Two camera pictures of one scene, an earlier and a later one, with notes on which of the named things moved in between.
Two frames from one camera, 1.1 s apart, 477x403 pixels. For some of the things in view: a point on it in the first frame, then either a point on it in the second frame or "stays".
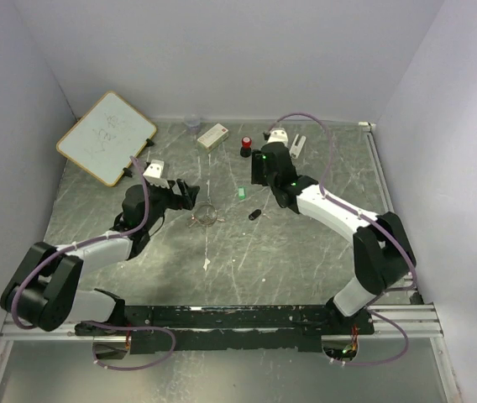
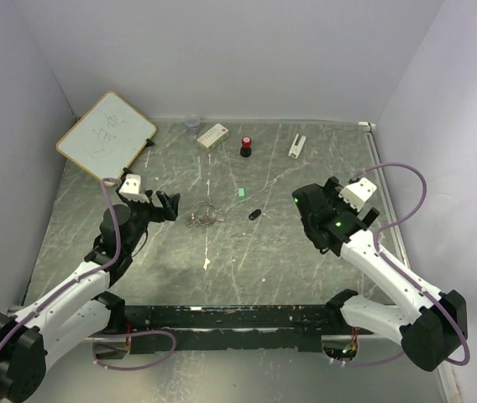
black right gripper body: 272,184 -> 331,191
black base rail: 283,328 stays
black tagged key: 254,215 stays
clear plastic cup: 192,123 stays
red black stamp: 245,150 stays
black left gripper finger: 189,192 -> 170,208
